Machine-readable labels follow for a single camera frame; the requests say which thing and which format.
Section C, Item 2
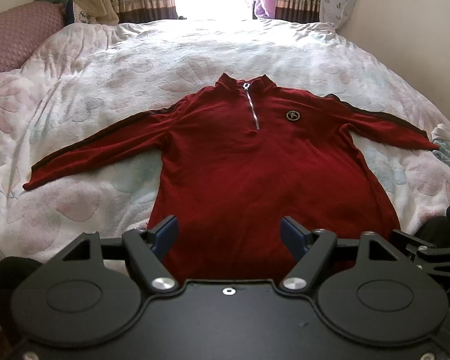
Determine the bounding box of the dark red zip-neck sweater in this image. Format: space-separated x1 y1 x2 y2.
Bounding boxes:
25 75 434 281

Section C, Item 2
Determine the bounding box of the beige folded blanket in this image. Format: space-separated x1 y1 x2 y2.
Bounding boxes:
72 0 119 25

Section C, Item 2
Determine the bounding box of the white floral bed quilt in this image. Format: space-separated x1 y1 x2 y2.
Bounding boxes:
0 20 447 262

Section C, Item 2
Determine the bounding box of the pink textured pillow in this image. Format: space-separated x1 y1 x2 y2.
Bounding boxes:
0 2 65 73

